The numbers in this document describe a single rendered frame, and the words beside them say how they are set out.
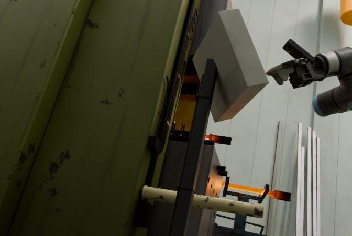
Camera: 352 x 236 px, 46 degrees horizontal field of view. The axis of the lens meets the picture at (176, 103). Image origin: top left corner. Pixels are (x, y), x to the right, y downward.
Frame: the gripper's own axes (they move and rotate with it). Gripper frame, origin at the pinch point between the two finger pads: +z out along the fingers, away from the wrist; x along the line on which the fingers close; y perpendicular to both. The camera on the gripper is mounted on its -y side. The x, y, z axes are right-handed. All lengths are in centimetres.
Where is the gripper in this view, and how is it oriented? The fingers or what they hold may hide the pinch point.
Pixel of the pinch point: (268, 71)
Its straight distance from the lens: 144.2
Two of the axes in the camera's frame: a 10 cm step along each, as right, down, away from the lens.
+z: -9.3, 2.0, -3.1
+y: 3.0, 9.1, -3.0
